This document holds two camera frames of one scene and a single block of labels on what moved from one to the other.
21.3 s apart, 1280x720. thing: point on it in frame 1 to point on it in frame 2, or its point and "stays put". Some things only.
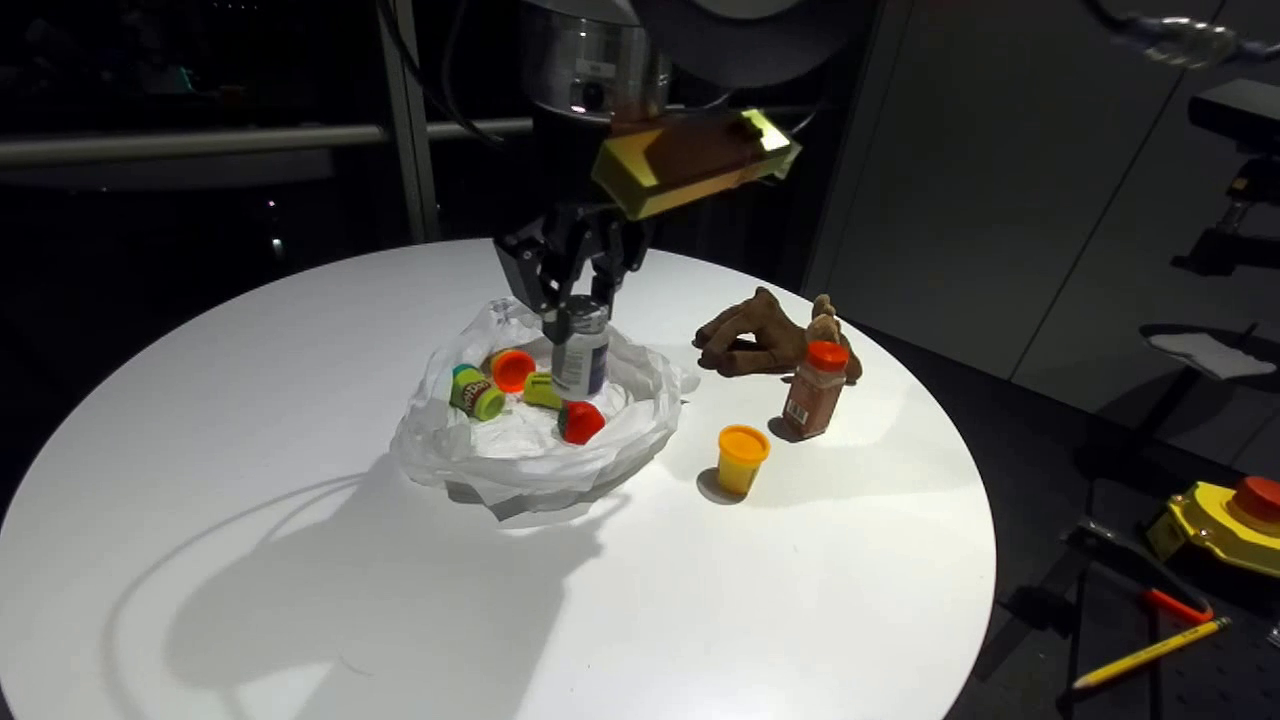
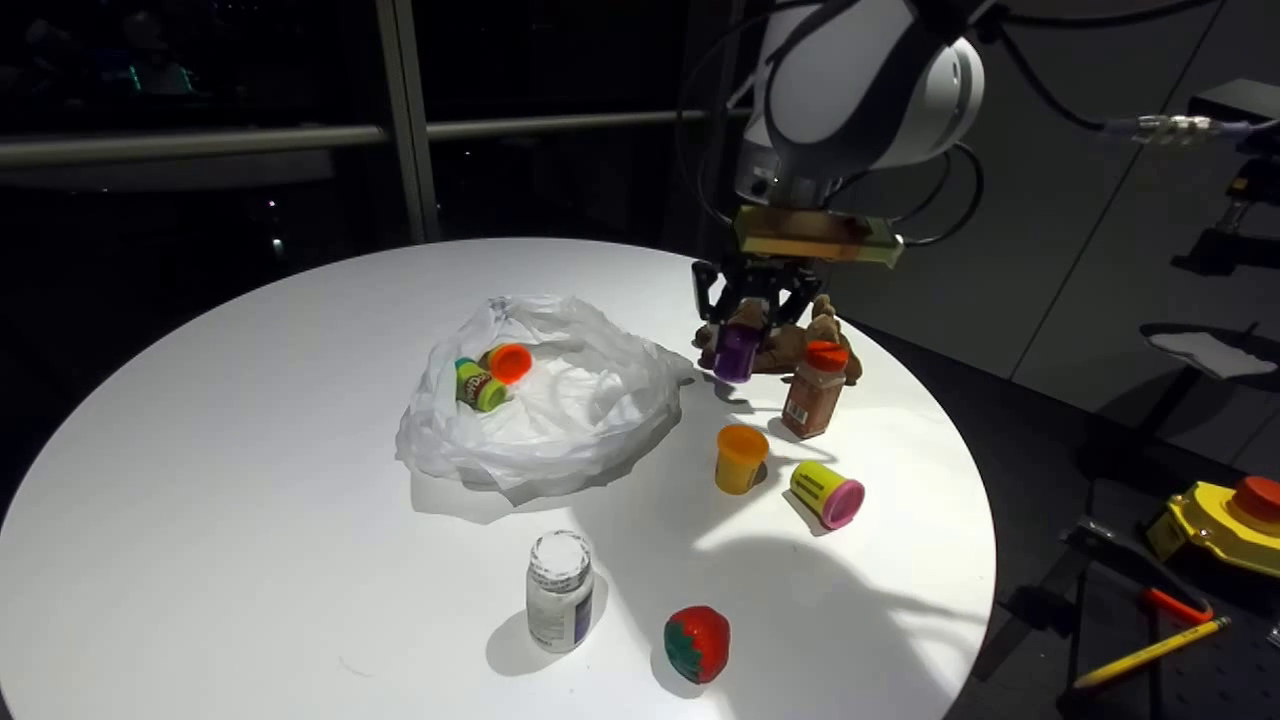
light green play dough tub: (545, 395) to (827, 493)
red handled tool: (1180, 605) stays put
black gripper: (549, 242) to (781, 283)
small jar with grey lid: (583, 364) to (558, 590)
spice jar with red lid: (812, 388) stays put
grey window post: (401, 28) stays put
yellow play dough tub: (740, 456) stays put
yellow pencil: (1155, 648) stays put
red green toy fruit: (583, 422) to (698, 640)
